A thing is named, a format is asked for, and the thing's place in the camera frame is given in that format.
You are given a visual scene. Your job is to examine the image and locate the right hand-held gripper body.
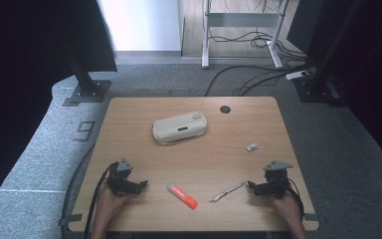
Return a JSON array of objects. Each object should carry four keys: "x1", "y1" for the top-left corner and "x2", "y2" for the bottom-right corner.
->
[{"x1": 262, "y1": 159, "x2": 294, "y2": 200}]

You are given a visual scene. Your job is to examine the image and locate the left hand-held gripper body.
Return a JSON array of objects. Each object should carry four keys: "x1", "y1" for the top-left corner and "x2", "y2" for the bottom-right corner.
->
[{"x1": 106, "y1": 157, "x2": 136, "y2": 197}]

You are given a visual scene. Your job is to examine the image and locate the silver pen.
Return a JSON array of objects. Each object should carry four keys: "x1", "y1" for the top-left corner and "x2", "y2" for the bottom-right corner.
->
[{"x1": 209, "y1": 180, "x2": 248, "y2": 204}]

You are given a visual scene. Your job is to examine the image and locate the beige pencil case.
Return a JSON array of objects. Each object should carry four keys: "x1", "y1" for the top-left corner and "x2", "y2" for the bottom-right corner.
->
[{"x1": 151, "y1": 111, "x2": 209, "y2": 146}]

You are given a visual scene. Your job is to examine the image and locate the person's left hand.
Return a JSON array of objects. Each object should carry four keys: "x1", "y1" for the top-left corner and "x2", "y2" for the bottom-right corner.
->
[{"x1": 96, "y1": 180, "x2": 133, "y2": 221}]

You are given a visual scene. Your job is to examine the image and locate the person's right hand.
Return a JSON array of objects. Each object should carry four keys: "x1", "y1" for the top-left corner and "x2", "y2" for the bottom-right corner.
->
[{"x1": 271, "y1": 191, "x2": 303, "y2": 224}]

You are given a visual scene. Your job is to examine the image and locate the orange highlighter marker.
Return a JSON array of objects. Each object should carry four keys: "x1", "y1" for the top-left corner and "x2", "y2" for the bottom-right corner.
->
[{"x1": 166, "y1": 182, "x2": 199, "y2": 211}]

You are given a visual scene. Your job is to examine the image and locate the grey tape strip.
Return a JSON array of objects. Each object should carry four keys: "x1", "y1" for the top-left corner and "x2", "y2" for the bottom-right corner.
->
[
  {"x1": 58, "y1": 213, "x2": 84, "y2": 228},
  {"x1": 302, "y1": 212, "x2": 326, "y2": 223}
]

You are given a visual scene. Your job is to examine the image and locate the white power strip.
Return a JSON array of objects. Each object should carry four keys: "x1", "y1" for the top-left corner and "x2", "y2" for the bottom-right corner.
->
[{"x1": 285, "y1": 70, "x2": 310, "y2": 82}]

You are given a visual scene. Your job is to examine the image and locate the dark curtain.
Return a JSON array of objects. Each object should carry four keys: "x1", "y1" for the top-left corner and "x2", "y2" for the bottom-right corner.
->
[
  {"x1": 0, "y1": 0, "x2": 118, "y2": 220},
  {"x1": 286, "y1": 0, "x2": 382, "y2": 177}
]

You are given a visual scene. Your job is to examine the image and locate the right hand-held gripper cable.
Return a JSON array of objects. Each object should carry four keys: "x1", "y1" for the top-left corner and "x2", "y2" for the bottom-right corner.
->
[{"x1": 286, "y1": 177, "x2": 305, "y2": 223}]

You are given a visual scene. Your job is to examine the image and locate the hand-held gripper cable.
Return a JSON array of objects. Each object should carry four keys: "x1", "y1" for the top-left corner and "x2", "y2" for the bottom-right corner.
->
[
  {"x1": 83, "y1": 161, "x2": 119, "y2": 239},
  {"x1": 286, "y1": 177, "x2": 305, "y2": 223}
]

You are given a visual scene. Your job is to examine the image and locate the left hand-held gripper cable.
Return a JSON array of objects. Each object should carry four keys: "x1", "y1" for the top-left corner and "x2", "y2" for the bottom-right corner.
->
[{"x1": 83, "y1": 161, "x2": 119, "y2": 239}]

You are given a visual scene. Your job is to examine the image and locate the black stand with base plate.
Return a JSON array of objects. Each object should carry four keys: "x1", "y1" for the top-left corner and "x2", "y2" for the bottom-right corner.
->
[
  {"x1": 291, "y1": 0, "x2": 362, "y2": 108},
  {"x1": 62, "y1": 49, "x2": 112, "y2": 108}
]

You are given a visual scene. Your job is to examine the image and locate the black floor cables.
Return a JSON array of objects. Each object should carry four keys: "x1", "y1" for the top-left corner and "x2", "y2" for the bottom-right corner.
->
[{"x1": 204, "y1": 0, "x2": 316, "y2": 98}]

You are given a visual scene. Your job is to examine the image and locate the white desk frame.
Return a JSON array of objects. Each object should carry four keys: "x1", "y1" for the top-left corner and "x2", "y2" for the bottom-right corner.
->
[{"x1": 201, "y1": 0, "x2": 291, "y2": 70}]

